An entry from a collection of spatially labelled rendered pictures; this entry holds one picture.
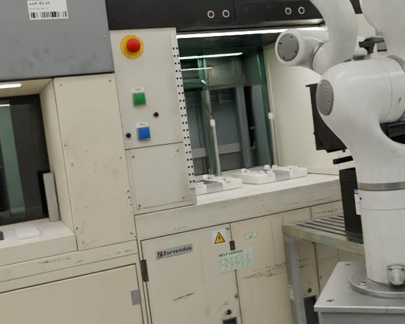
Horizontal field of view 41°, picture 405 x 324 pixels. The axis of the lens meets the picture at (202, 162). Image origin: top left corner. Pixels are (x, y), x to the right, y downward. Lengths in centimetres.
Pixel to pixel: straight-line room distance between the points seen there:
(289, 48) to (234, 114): 144
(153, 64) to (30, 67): 34
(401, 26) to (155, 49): 80
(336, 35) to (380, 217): 40
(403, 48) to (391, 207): 29
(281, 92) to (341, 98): 125
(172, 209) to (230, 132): 111
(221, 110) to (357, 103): 171
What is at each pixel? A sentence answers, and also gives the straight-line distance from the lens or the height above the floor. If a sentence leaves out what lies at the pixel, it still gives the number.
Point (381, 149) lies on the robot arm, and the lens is 100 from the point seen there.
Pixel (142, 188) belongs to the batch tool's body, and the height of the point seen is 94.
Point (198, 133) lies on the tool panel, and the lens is 257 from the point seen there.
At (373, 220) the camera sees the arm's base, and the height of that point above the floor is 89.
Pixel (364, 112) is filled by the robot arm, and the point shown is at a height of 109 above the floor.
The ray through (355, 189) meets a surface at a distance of 149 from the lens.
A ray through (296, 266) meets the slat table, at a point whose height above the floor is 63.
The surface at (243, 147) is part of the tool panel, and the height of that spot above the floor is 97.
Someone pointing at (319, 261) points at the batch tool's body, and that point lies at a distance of 184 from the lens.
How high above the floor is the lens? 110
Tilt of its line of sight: 4 degrees down
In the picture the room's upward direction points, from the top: 7 degrees counter-clockwise
